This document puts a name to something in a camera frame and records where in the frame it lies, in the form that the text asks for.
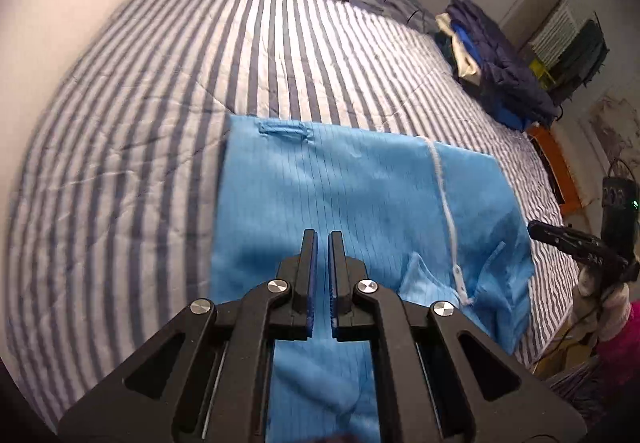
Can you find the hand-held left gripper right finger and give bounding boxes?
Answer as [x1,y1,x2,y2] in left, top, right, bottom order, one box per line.
[327,230,588,443]

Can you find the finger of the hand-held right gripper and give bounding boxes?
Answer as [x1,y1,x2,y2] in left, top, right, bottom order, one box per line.
[527,219,629,269]

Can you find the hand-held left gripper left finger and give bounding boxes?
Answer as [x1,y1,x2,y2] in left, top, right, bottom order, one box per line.
[59,229,319,443]

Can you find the light blue work coat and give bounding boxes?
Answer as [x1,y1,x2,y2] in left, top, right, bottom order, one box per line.
[210,115,536,443]

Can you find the dark hanging clothes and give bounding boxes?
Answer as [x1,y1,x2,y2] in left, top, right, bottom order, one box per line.
[547,18,610,102]

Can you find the person's right hand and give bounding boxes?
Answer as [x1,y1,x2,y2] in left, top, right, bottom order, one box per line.
[573,265,632,345]

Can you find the orange bench with white cover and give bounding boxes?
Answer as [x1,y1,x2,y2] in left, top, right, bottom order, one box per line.
[525,123,587,216]

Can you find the purple striped cloth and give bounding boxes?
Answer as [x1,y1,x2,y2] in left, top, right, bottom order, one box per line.
[542,355,621,434]

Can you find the yellow crate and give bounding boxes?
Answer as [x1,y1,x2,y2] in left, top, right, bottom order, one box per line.
[530,60,559,92]

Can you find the navy padded jacket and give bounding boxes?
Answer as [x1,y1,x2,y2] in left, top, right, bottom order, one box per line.
[445,0,559,128]

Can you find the cream garment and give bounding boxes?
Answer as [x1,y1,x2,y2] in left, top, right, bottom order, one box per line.
[435,13,482,86]

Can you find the striped white towel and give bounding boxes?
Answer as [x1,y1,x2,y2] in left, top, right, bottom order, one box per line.
[530,5,584,56]

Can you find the royal blue garment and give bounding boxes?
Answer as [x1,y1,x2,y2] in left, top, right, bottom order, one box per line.
[452,23,538,132]

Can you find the black cable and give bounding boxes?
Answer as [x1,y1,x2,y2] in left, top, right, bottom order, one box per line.
[382,0,427,24]

